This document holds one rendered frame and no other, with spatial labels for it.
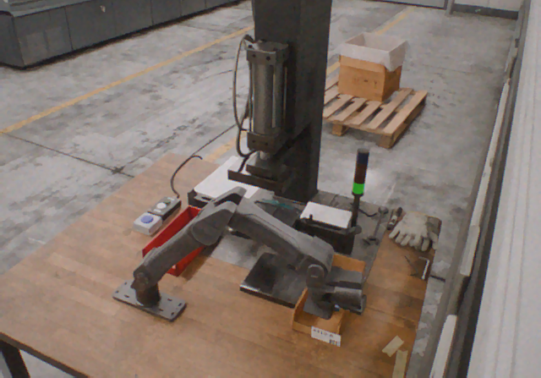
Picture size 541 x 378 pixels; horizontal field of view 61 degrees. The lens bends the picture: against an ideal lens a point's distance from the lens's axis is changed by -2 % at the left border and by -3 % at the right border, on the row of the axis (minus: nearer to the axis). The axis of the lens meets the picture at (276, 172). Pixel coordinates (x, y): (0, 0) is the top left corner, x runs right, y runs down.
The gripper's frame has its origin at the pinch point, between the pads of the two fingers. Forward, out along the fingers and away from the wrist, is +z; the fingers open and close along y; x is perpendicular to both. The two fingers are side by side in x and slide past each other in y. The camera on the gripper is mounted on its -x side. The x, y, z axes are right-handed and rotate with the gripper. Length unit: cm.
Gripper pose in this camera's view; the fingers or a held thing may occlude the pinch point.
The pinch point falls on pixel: (325, 304)
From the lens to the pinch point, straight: 127.1
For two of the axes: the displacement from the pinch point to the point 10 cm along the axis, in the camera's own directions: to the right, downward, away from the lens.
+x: -9.2, -2.4, 3.3
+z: 1.8, 4.9, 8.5
